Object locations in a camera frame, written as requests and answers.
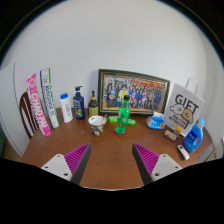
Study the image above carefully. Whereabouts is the green soap bar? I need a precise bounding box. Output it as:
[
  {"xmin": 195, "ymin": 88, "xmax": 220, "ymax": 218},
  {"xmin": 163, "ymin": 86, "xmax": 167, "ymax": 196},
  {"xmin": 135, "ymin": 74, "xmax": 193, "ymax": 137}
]
[
  {"xmin": 127, "ymin": 119, "xmax": 136, "ymax": 126},
  {"xmin": 109, "ymin": 116, "xmax": 118, "ymax": 123}
]

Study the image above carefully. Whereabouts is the small patterned box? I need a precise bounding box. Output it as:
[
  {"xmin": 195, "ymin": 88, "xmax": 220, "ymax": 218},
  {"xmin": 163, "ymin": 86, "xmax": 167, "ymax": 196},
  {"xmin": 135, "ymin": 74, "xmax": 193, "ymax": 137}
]
[{"xmin": 164, "ymin": 126, "xmax": 182, "ymax": 141}]

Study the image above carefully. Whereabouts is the green plastic bottle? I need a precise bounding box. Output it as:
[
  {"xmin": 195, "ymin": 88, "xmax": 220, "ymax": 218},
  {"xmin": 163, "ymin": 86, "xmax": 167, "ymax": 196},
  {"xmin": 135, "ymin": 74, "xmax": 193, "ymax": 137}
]
[{"xmin": 116, "ymin": 95, "xmax": 130, "ymax": 132}]

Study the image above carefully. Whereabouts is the blue detergent bottle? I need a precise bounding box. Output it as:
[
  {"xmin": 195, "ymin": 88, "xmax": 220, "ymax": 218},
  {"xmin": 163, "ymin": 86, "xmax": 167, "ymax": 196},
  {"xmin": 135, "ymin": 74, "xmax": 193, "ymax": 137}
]
[{"xmin": 183, "ymin": 118, "xmax": 205, "ymax": 152}]

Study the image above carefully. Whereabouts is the green white tall box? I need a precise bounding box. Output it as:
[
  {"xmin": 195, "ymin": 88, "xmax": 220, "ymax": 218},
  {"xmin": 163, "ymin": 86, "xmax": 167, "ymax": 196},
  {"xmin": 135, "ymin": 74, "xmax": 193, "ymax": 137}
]
[{"xmin": 40, "ymin": 68, "xmax": 59, "ymax": 128}]

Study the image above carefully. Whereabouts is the white gift paper bag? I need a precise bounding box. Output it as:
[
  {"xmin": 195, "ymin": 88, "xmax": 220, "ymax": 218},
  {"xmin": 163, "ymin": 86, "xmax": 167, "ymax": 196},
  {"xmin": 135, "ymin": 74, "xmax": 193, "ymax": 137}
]
[{"xmin": 164, "ymin": 79, "xmax": 205, "ymax": 136}]

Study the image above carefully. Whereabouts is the green soap bar left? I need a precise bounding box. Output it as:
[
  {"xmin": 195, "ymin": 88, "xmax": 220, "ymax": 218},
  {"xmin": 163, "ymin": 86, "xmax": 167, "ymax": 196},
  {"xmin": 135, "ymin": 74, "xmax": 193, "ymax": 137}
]
[{"xmin": 109, "ymin": 116, "xmax": 118, "ymax": 123}]

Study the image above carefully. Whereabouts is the red round coaster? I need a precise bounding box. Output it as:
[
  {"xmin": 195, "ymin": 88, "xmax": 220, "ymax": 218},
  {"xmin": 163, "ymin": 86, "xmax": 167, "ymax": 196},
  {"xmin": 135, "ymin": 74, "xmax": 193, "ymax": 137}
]
[{"xmin": 114, "ymin": 129, "xmax": 127, "ymax": 137}]

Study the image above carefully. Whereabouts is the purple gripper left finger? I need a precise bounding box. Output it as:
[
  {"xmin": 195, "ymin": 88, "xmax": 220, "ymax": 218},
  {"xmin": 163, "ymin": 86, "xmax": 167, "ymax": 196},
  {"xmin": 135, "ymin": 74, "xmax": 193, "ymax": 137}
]
[{"xmin": 42, "ymin": 143, "xmax": 91, "ymax": 185}]

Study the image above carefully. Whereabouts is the framed group photo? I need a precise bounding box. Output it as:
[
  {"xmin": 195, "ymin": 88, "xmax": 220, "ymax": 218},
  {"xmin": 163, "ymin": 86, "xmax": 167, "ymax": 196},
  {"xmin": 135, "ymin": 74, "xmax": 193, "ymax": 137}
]
[{"xmin": 98, "ymin": 69, "xmax": 170, "ymax": 115}]

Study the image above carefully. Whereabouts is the brown wooden chair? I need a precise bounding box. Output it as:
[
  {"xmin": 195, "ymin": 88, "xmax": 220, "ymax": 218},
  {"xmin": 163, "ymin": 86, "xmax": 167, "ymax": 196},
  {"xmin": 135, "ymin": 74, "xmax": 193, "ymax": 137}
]
[{"xmin": 19, "ymin": 92, "xmax": 38, "ymax": 139}]

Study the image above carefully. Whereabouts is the pink tall box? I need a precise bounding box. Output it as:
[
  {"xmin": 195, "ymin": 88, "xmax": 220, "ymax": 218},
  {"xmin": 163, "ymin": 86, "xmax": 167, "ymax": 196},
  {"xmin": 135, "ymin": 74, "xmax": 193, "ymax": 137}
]
[{"xmin": 26, "ymin": 74, "xmax": 51, "ymax": 136}]

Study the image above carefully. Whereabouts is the blue tissue pack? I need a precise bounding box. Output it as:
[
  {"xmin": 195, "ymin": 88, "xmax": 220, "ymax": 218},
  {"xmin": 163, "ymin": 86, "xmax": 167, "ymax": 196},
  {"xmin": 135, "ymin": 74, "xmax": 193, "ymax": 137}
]
[{"xmin": 146, "ymin": 112, "xmax": 165, "ymax": 129}]

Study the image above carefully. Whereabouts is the spoon in cup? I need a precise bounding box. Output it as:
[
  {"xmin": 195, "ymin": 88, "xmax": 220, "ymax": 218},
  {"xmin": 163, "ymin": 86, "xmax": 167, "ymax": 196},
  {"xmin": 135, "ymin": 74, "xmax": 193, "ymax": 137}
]
[{"xmin": 100, "ymin": 114, "xmax": 107, "ymax": 124}]

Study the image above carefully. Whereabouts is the dark amber pump bottle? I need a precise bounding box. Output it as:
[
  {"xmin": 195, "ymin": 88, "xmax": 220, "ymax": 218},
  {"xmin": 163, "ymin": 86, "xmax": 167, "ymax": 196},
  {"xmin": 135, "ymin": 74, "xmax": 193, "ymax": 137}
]
[{"xmin": 88, "ymin": 91, "xmax": 98, "ymax": 117}]

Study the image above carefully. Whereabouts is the white remote control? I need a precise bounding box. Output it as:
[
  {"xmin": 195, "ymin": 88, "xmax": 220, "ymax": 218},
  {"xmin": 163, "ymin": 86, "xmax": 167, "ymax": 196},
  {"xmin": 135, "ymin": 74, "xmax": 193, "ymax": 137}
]
[{"xmin": 177, "ymin": 145, "xmax": 190, "ymax": 160}]

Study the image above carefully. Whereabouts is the patterned ceramic cup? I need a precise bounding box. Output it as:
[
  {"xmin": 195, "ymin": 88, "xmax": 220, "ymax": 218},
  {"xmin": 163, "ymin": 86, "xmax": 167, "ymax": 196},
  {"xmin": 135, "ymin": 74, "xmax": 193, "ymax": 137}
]
[{"xmin": 88, "ymin": 115, "xmax": 107, "ymax": 136}]

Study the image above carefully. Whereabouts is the white lotion bottle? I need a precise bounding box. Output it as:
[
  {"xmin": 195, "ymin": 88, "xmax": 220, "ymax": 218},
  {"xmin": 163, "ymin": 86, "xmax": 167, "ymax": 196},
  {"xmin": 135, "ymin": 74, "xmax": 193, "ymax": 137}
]
[{"xmin": 60, "ymin": 93, "xmax": 73, "ymax": 123}]

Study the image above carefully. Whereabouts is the green soap bar right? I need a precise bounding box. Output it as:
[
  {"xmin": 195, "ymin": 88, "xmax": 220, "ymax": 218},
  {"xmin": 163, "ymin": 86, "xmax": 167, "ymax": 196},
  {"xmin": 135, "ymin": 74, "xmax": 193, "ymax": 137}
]
[{"xmin": 127, "ymin": 119, "xmax": 136, "ymax": 126}]

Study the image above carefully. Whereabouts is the white board panel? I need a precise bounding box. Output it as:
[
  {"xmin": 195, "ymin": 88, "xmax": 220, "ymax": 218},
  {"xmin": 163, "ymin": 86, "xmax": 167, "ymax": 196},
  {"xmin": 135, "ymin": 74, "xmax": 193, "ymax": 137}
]
[{"xmin": 0, "ymin": 63, "xmax": 29, "ymax": 156}]

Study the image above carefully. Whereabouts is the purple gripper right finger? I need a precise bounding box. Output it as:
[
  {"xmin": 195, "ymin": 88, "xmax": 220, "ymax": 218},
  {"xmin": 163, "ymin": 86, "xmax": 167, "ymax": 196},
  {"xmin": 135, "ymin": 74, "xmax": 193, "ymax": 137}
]
[{"xmin": 132, "ymin": 143, "xmax": 182, "ymax": 185}]

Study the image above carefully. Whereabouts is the dark blue pump bottle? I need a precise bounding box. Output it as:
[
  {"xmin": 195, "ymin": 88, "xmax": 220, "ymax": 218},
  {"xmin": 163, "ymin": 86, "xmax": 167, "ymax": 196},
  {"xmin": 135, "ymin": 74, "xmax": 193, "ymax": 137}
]
[{"xmin": 73, "ymin": 86, "xmax": 85, "ymax": 120}]

